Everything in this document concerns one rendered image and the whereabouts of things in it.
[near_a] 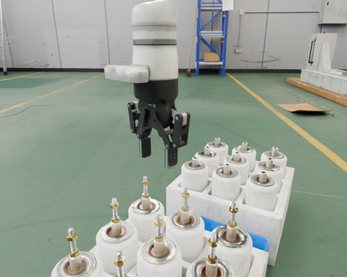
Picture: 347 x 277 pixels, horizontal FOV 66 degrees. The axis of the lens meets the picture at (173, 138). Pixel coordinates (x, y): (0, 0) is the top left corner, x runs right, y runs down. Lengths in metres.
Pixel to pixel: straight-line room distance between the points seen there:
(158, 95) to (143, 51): 0.07
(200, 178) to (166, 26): 0.62
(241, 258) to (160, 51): 0.45
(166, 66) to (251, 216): 0.60
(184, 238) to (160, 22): 0.47
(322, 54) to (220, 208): 4.01
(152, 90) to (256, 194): 0.56
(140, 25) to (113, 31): 6.33
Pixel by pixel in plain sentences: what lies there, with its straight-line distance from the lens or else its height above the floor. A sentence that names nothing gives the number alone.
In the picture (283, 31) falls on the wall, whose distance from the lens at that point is 6.87.
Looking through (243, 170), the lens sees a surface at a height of 0.23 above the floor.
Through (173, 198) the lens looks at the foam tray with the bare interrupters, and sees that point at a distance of 0.98.
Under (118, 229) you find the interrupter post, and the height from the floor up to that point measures 0.26.
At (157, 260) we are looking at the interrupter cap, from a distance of 0.59.
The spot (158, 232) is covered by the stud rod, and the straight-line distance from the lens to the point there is 0.58.
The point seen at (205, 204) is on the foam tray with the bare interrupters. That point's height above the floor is 0.16.
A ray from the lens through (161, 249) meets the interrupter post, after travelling 0.60.
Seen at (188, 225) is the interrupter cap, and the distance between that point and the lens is 0.67.
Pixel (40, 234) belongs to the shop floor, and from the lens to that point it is 1.15.
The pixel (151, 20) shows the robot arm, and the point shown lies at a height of 0.70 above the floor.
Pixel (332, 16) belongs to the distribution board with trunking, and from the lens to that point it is 7.03.
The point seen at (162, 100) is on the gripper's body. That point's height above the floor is 0.58.
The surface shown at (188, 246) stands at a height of 0.21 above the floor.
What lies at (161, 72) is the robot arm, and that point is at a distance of 0.42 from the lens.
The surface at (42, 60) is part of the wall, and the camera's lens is 7.43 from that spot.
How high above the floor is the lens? 0.67
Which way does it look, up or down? 20 degrees down
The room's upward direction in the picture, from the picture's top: straight up
